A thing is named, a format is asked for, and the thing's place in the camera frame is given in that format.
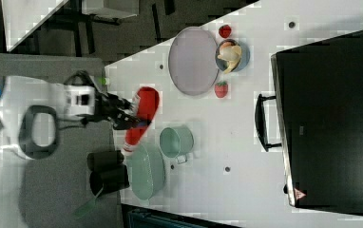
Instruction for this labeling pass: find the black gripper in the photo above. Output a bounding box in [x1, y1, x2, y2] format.
[81, 93, 141, 130]

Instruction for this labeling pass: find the red ketchup bottle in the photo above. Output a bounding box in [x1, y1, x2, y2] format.
[122, 86, 160, 156]

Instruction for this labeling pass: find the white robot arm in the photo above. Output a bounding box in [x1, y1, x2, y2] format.
[0, 70, 140, 228]

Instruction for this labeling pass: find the green marker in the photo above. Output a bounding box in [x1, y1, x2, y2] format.
[98, 77, 110, 86]

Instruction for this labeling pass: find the black cup upper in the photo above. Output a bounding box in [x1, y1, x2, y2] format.
[86, 150, 124, 172]

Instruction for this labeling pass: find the black cup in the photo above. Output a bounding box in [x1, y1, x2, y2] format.
[89, 164, 130, 195]
[86, 150, 124, 172]

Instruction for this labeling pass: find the green oval bowl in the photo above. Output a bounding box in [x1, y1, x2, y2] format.
[127, 142, 165, 200]

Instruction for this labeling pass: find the green mug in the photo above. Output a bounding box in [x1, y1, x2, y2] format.
[160, 125, 194, 164]

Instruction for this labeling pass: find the black cup lower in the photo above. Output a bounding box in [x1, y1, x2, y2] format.
[89, 164, 130, 195]

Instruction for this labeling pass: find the lilac round plate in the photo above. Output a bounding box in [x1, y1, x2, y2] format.
[168, 27, 219, 96]

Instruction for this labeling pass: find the red strawberry lower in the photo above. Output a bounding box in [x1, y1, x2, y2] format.
[215, 81, 228, 98]

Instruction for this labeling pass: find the red strawberry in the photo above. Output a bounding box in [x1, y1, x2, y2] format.
[219, 25, 232, 38]
[215, 81, 228, 98]

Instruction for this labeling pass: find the green spatula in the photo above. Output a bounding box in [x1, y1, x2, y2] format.
[72, 188, 104, 219]

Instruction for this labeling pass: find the blue bowl with food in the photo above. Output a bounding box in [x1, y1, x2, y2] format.
[215, 39, 250, 74]

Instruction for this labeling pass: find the red strawberry upper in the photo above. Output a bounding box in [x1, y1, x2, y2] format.
[219, 25, 232, 38]

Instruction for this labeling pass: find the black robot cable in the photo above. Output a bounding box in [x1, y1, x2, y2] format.
[55, 69, 99, 131]

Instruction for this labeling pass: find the black oven door handle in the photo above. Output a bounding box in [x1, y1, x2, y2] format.
[255, 94, 282, 152]

